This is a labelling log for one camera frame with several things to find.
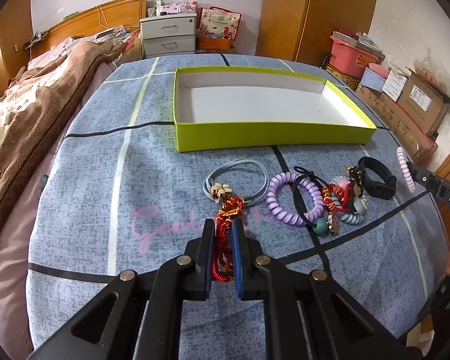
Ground brown cardboard box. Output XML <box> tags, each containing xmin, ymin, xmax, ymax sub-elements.
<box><xmin>397</xmin><ymin>71</ymin><xmax>450</xmax><ymax>137</ymax></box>

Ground black gold bow hair tie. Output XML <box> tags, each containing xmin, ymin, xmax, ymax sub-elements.
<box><xmin>345</xmin><ymin>164</ymin><xmax>366</xmax><ymax>198</ymax></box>

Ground blue-grey flower hair tie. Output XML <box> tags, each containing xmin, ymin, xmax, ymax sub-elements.
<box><xmin>202</xmin><ymin>158</ymin><xmax>270</xmax><ymax>206</ymax></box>

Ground red gold bead bracelet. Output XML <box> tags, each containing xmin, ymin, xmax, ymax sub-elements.
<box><xmin>321</xmin><ymin>183</ymin><xmax>352</xmax><ymax>214</ymax></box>

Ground purple spiral hair tie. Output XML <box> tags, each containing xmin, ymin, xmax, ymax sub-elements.
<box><xmin>265</xmin><ymin>171</ymin><xmax>325</xmax><ymax>228</ymax></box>

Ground black beaded hair tie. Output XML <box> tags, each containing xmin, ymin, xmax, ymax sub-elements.
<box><xmin>291</xmin><ymin>165</ymin><xmax>330</xmax><ymax>238</ymax></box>

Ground pink plastic tub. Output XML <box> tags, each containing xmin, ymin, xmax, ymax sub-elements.
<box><xmin>329</xmin><ymin>36</ymin><xmax>379</xmax><ymax>78</ymax></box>

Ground bear and ball hair tie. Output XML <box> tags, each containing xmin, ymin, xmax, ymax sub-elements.
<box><xmin>327</xmin><ymin>177</ymin><xmax>369</xmax><ymax>237</ymax></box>

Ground red knotted cord bracelet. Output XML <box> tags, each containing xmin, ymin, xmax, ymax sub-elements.
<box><xmin>211</xmin><ymin>196</ymin><xmax>245</xmax><ymax>284</ymax></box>

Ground red white gift bag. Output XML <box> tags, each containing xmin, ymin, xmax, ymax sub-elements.
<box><xmin>198</xmin><ymin>7</ymin><xmax>242</xmax><ymax>41</ymax></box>

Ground pink spiral hair tie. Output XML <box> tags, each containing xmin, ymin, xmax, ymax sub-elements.
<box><xmin>396</xmin><ymin>146</ymin><xmax>417</xmax><ymax>194</ymax></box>

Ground light blue storage box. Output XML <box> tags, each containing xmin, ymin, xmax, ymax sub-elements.
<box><xmin>360</xmin><ymin>63</ymin><xmax>389</xmax><ymax>92</ymax></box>

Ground wooden headboard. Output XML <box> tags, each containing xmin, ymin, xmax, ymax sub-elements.
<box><xmin>31</xmin><ymin>0</ymin><xmax>147</xmax><ymax>57</ymax></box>

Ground blue patterned bed sheet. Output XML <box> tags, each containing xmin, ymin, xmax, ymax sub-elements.
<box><xmin>26</xmin><ymin>55</ymin><xmax>447</xmax><ymax>346</ymax></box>

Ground grey drawer cabinet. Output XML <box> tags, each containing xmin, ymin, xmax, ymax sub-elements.
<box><xmin>139</xmin><ymin>13</ymin><xmax>197</xmax><ymax>58</ymax></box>

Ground orange box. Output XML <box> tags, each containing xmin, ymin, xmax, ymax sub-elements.
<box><xmin>197</xmin><ymin>37</ymin><xmax>233</xmax><ymax>51</ymax></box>

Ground pink items on cabinet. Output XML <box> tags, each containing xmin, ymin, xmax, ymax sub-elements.
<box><xmin>147</xmin><ymin>0</ymin><xmax>197</xmax><ymax>17</ymax></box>

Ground wooden wardrobe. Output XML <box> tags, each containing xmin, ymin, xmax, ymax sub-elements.
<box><xmin>255</xmin><ymin>0</ymin><xmax>376</xmax><ymax>66</ymax></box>

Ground black smart band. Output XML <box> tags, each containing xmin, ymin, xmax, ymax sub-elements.
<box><xmin>358</xmin><ymin>156</ymin><xmax>397</xmax><ymax>200</ymax></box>

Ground green shallow cardboard box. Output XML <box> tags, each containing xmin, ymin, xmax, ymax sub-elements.
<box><xmin>173</xmin><ymin>66</ymin><xmax>376</xmax><ymax>152</ymax></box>

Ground light blue spiral hair tie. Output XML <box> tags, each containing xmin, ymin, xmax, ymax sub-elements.
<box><xmin>329</xmin><ymin>175</ymin><xmax>369</xmax><ymax>227</ymax></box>

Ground brown fleece blanket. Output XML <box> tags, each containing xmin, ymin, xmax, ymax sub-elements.
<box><xmin>0</xmin><ymin>38</ymin><xmax>126</xmax><ymax>234</ymax></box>

